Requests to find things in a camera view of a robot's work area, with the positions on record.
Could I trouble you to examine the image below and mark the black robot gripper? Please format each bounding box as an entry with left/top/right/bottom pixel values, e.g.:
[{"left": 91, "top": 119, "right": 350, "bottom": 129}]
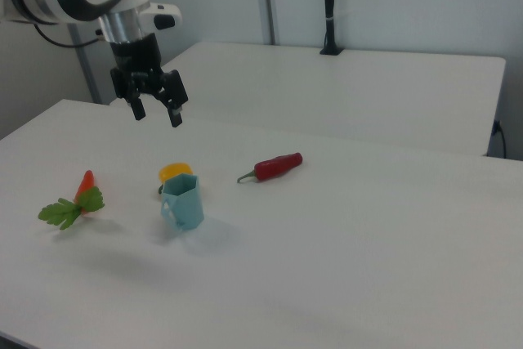
[{"left": 109, "top": 32, "right": 190, "bottom": 129}]

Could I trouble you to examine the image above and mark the light blue faceted mug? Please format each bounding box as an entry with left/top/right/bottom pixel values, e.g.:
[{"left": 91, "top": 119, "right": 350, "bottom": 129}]
[{"left": 159, "top": 173, "right": 206, "bottom": 233}]

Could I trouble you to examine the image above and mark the yellow toy bell pepper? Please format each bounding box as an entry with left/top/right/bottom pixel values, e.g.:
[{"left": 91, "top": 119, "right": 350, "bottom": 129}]
[{"left": 157, "top": 162, "right": 194, "bottom": 195}]

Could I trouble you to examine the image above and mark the orange toy carrot with leaves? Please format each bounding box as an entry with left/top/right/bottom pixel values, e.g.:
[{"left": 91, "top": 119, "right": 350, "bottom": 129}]
[{"left": 38, "top": 169, "right": 106, "bottom": 231}]

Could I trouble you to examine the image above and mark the red toy chili pepper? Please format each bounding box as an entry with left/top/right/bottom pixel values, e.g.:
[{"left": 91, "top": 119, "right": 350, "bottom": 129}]
[{"left": 236, "top": 151, "right": 305, "bottom": 184}]

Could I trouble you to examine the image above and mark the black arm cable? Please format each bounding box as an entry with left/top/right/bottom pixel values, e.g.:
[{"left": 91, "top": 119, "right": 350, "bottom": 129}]
[{"left": 32, "top": 21, "right": 104, "bottom": 49}]

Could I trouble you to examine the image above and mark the black hanging cable plug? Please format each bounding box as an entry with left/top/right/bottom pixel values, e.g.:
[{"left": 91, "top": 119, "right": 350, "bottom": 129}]
[{"left": 491, "top": 119, "right": 508, "bottom": 159}]

